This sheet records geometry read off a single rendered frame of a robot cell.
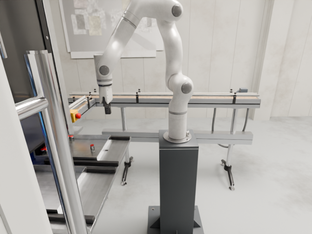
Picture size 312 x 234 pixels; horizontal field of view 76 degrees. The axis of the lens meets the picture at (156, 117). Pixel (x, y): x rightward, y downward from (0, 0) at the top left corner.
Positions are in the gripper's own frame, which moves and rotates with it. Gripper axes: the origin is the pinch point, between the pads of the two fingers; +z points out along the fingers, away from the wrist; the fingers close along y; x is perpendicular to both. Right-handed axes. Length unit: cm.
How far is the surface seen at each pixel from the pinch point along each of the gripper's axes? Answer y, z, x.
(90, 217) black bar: 55, 20, 9
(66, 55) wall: -248, -12, -153
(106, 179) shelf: 32.4, 22.3, 7.0
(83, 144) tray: 0.9, 22.1, -18.0
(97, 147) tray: 4.4, 22.1, -7.8
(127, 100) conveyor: -82, 20, -8
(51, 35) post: -8, -41, -30
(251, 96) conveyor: -92, 17, 114
